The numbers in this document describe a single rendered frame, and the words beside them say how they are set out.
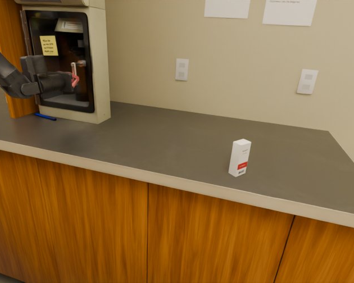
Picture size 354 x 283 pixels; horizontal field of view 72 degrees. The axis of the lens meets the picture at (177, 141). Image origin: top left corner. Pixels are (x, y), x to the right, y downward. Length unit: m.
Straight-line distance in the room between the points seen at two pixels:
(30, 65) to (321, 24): 1.19
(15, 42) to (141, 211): 0.91
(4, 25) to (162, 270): 1.17
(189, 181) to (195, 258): 0.33
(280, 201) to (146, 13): 1.13
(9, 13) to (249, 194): 1.17
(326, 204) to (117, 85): 1.24
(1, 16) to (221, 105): 1.06
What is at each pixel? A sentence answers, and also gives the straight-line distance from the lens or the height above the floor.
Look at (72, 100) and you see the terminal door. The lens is 1.20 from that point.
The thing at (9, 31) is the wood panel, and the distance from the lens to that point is 1.32.
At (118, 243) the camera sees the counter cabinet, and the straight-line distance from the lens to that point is 1.06.
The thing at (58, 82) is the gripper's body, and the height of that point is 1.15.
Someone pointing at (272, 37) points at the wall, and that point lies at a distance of 1.34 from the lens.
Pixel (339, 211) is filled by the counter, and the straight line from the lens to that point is 0.77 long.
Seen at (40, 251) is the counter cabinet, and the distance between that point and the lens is 1.40.
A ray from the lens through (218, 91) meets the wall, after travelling 1.37.
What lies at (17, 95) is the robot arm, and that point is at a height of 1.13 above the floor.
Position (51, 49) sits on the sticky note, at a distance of 1.21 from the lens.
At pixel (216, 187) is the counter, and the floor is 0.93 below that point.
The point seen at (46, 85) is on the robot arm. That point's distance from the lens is 0.95.
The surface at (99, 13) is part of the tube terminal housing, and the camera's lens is 1.16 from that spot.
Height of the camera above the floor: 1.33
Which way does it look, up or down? 23 degrees down
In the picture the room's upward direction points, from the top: 4 degrees clockwise
